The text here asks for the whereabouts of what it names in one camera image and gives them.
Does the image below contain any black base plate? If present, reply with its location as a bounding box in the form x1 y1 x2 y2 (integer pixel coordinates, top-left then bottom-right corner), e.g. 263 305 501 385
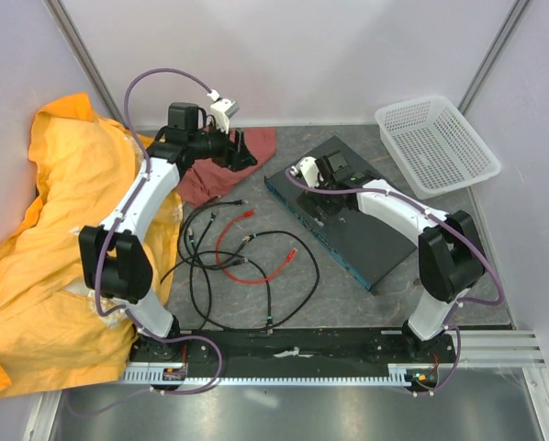
128 328 456 378

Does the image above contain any white plastic basket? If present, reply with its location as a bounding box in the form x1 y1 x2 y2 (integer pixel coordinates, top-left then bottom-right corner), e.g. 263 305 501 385
375 96 501 199

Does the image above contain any white cable duct rail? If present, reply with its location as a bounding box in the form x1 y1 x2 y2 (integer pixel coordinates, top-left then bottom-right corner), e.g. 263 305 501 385
118 363 420 387

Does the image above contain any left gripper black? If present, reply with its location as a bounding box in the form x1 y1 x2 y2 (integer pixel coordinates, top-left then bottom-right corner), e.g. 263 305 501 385
188 118 257 173

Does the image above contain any red ethernet cable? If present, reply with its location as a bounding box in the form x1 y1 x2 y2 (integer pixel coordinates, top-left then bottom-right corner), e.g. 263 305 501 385
215 209 299 286

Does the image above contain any red cloth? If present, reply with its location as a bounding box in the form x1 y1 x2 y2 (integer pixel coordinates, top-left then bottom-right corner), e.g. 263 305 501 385
176 127 276 208

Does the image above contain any black ethernet cable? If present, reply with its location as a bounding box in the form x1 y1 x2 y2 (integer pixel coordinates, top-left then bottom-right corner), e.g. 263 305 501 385
159 195 251 286

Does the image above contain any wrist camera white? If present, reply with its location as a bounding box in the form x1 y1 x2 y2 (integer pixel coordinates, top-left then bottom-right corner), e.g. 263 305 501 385
207 90 240 133
289 156 319 188

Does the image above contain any aluminium frame rail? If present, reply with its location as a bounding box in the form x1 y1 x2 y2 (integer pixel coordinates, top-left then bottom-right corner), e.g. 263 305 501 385
459 330 545 368

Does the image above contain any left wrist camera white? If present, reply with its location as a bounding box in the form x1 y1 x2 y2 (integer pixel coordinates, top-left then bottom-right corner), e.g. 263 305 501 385
207 90 240 133

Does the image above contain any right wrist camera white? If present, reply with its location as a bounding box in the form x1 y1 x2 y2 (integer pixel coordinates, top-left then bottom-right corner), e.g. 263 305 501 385
289 156 319 188

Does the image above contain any dark network switch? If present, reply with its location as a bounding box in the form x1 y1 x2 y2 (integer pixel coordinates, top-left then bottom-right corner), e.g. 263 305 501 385
263 135 418 295

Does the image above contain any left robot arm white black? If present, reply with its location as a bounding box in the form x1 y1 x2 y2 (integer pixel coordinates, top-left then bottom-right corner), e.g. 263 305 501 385
79 98 257 361

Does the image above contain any orange cloth bag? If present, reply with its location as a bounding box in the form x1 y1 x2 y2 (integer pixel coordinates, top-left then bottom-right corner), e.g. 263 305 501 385
0 92 186 404

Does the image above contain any black braided cable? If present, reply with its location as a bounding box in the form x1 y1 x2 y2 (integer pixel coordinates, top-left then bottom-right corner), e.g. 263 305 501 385
189 229 321 334

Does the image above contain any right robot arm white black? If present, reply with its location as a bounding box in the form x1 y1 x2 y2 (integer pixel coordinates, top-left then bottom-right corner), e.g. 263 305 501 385
288 152 485 362

